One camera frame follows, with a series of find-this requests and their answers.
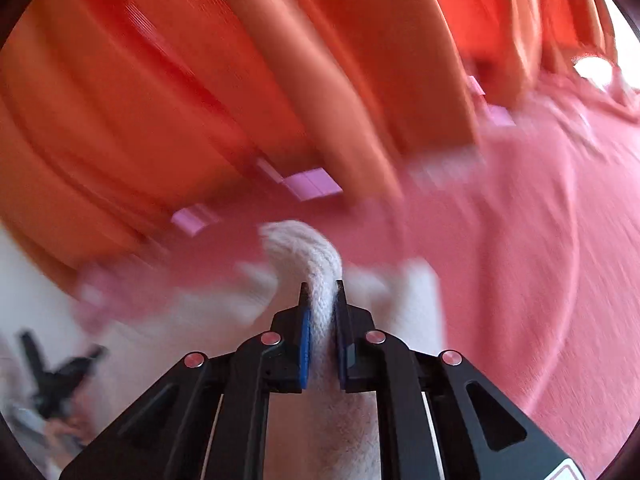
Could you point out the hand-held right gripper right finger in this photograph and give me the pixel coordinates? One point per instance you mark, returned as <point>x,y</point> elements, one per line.
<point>342,347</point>

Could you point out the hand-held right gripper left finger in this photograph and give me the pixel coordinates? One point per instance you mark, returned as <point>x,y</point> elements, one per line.
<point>305,345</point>

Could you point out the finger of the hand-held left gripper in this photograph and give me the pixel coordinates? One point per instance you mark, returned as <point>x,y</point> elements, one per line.
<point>82,361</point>
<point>34,357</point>

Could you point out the white knit garment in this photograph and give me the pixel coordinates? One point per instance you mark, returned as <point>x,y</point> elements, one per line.
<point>320,280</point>

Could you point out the pink bed sheet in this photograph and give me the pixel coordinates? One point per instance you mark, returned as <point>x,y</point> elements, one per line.
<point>510,260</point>

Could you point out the orange curtain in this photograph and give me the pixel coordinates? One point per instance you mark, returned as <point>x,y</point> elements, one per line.
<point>210,85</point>

